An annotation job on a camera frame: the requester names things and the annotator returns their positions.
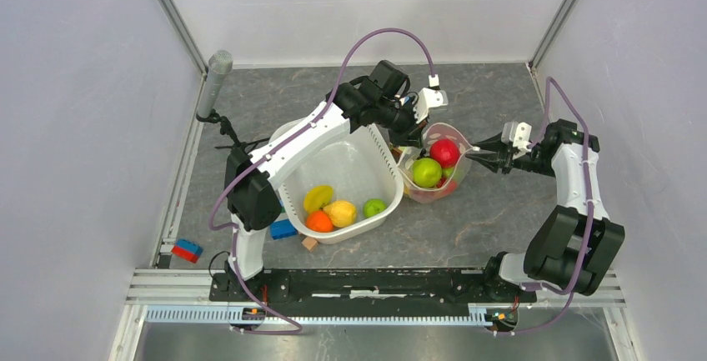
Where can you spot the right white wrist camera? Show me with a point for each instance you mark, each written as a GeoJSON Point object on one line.
{"type": "Point", "coordinates": [517, 135]}

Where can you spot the red orange mango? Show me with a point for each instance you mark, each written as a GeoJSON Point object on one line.
{"type": "Point", "coordinates": [443, 188]}

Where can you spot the black microphone tripod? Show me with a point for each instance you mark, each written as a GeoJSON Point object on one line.
{"type": "Point", "coordinates": [226, 129]}

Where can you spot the white plastic basket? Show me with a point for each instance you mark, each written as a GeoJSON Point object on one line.
{"type": "Point", "coordinates": [358, 166]}

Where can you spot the red blue block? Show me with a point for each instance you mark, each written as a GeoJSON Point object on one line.
{"type": "Point", "coordinates": [187, 250]}

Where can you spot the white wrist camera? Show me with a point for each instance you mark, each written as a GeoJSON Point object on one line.
{"type": "Point", "coordinates": [431, 98]}
{"type": "Point", "coordinates": [517, 135]}

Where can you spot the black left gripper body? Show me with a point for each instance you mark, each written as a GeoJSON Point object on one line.
{"type": "Point", "coordinates": [402, 124]}

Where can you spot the green pear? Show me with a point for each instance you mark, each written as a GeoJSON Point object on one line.
{"type": "Point", "coordinates": [448, 172]}

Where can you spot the clear dotted zip bag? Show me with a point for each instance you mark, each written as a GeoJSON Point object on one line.
{"type": "Point", "coordinates": [407, 156]}

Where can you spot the grey microphone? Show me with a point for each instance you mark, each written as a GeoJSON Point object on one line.
{"type": "Point", "coordinates": [220, 65]}

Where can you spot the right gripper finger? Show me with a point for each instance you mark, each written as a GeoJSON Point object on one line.
{"type": "Point", "coordinates": [493, 144]}
{"type": "Point", "coordinates": [494, 162]}

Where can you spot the yellow bumpy lemon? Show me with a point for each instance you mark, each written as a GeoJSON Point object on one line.
{"type": "Point", "coordinates": [341, 213]}

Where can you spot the orange fruit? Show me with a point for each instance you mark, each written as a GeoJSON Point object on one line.
{"type": "Point", "coordinates": [319, 221]}

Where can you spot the aluminium rail frame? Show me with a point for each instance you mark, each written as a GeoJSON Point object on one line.
{"type": "Point", "coordinates": [201, 296]}

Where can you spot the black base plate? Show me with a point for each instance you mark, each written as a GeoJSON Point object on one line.
{"type": "Point", "coordinates": [381, 292]}

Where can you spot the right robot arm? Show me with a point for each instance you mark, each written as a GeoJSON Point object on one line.
{"type": "Point", "coordinates": [577, 243]}

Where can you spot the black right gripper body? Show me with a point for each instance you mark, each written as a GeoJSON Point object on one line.
{"type": "Point", "coordinates": [522, 162]}

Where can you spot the small green lime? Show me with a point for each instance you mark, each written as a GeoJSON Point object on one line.
{"type": "Point", "coordinates": [373, 207]}

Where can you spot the blue green stacked blocks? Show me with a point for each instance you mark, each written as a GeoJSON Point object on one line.
{"type": "Point", "coordinates": [282, 229]}

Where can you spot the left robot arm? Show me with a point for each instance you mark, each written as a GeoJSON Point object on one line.
{"type": "Point", "coordinates": [254, 178]}

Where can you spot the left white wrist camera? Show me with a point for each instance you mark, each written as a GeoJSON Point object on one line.
{"type": "Point", "coordinates": [431, 98]}

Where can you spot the red apple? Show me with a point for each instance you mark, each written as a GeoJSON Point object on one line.
{"type": "Point", "coordinates": [445, 152]}

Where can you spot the small wooden cube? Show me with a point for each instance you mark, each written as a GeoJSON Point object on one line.
{"type": "Point", "coordinates": [310, 243]}

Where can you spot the green apple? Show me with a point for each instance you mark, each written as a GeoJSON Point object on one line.
{"type": "Point", "coordinates": [426, 172]}

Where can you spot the yellow starfruit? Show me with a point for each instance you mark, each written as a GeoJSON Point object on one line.
{"type": "Point", "coordinates": [317, 198]}

